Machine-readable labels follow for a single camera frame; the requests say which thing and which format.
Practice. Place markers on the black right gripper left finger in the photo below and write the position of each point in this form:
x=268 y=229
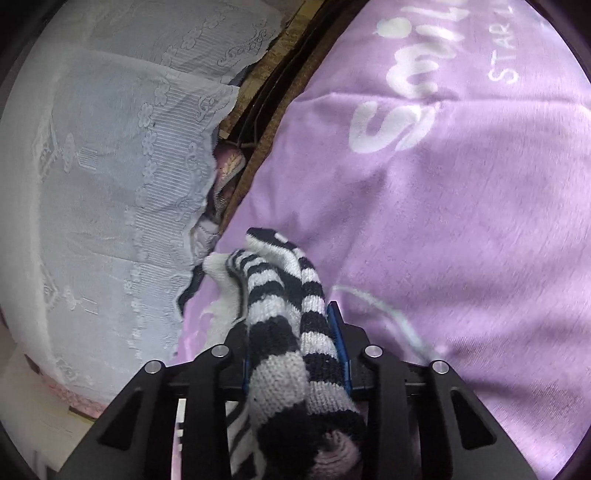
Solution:
x=215 y=377

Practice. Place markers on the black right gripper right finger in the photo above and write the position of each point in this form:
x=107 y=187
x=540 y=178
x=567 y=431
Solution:
x=376 y=378

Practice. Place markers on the black white striped knit sweater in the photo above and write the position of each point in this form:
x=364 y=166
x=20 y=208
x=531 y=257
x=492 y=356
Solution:
x=297 y=420

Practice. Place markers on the pink floral folded quilt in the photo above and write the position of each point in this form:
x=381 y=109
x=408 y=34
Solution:
x=230 y=162

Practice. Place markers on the purple smile fleece blanket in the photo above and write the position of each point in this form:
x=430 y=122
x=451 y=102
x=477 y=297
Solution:
x=436 y=171

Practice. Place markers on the white lace cover cloth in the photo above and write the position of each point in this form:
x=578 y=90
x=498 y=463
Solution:
x=106 y=163

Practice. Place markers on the brown woven bamboo mat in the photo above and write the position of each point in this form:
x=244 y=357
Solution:
x=276 y=80

